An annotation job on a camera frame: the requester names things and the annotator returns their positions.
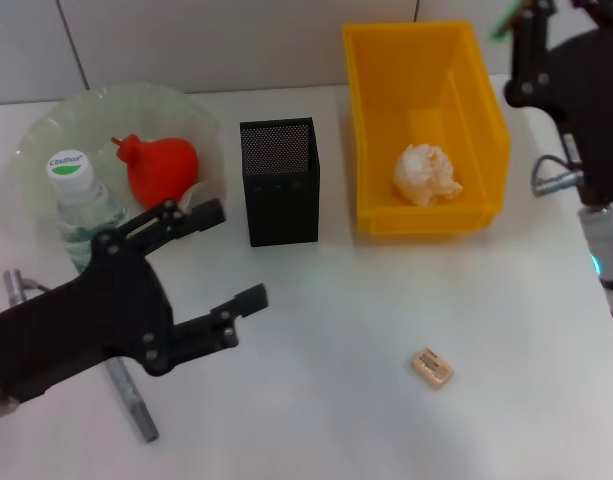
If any yellow plastic bin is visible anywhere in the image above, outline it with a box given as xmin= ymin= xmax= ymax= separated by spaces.
xmin=341 ymin=19 xmax=512 ymax=236

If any red-orange soft toy orange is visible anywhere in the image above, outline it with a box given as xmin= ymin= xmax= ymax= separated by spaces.
xmin=110 ymin=132 xmax=200 ymax=214

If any right wrist metal cable plug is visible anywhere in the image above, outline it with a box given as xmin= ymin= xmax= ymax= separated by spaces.
xmin=533 ymin=169 xmax=587 ymax=200

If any white paper ball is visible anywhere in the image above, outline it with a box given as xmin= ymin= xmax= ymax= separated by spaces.
xmin=393 ymin=143 xmax=465 ymax=207

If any right arm dark cable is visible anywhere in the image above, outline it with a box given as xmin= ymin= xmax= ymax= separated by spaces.
xmin=529 ymin=153 xmax=582 ymax=194

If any grey marker pen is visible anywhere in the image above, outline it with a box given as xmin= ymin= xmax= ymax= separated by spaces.
xmin=105 ymin=355 xmax=161 ymax=444

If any green and white pen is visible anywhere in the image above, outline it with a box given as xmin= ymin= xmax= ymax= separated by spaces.
xmin=488 ymin=0 xmax=526 ymax=39

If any clear bottle with green label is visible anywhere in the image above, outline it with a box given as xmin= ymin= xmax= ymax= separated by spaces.
xmin=45 ymin=150 xmax=130 ymax=274

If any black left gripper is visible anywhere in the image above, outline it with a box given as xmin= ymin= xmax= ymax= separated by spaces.
xmin=0 ymin=234 xmax=177 ymax=401

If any left wrist metal cable plug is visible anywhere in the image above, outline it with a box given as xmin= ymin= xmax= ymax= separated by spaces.
xmin=3 ymin=268 xmax=52 ymax=307

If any black mesh pen holder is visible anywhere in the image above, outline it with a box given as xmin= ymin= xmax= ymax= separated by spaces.
xmin=238 ymin=117 xmax=321 ymax=248

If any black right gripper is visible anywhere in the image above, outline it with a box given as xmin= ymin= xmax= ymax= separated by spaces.
xmin=503 ymin=0 xmax=613 ymax=206

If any beige eraser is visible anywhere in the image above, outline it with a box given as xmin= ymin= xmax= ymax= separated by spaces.
xmin=408 ymin=348 xmax=457 ymax=392

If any pale green glass fruit plate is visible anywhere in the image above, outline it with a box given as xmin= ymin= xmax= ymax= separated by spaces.
xmin=0 ymin=83 xmax=227 ymax=241

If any wrist metal cable plug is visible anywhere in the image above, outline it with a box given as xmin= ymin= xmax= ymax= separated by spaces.
xmin=3 ymin=268 xmax=52 ymax=307
xmin=533 ymin=169 xmax=587 ymax=200

